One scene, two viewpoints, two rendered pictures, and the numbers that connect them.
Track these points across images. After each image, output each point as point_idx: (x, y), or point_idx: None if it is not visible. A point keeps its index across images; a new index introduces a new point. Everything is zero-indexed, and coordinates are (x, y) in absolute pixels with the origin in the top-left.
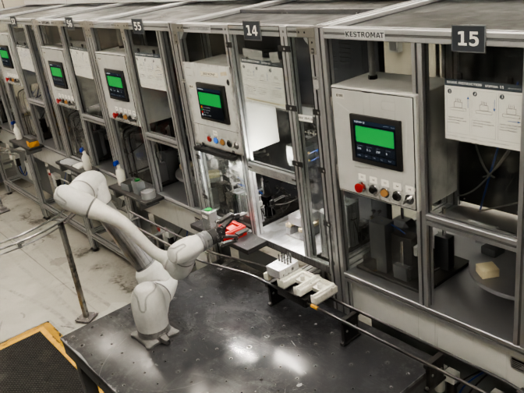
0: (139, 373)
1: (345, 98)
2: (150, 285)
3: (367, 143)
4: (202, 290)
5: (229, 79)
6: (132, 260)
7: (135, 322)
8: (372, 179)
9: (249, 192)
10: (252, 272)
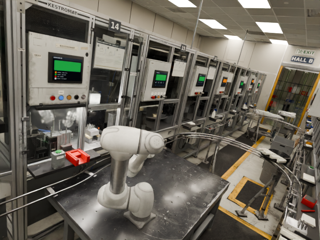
0: (175, 218)
1: (154, 64)
2: (144, 183)
3: (158, 80)
4: (91, 197)
5: (89, 53)
6: (125, 184)
7: (148, 211)
8: (155, 93)
9: (84, 125)
10: (79, 176)
